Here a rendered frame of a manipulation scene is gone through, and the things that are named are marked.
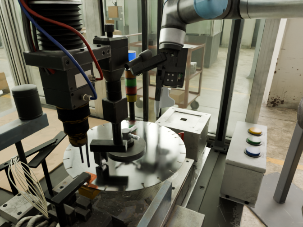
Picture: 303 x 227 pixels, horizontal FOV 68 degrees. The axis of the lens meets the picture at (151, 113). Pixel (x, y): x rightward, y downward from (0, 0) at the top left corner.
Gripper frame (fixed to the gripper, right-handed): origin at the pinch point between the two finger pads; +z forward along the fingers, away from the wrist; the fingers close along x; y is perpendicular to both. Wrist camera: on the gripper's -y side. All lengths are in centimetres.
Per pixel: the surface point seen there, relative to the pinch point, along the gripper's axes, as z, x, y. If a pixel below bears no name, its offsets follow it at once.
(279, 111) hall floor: -11, 260, 150
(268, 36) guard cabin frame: -29.8, 12.3, 33.4
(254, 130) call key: 2.6, 14.8, 34.7
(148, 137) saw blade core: 7.6, -1.2, -1.2
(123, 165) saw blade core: 13.2, -14.0, -5.0
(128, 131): 5.5, -9.2, -5.7
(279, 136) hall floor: 18, 196, 125
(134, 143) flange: 8.9, -7.0, -4.2
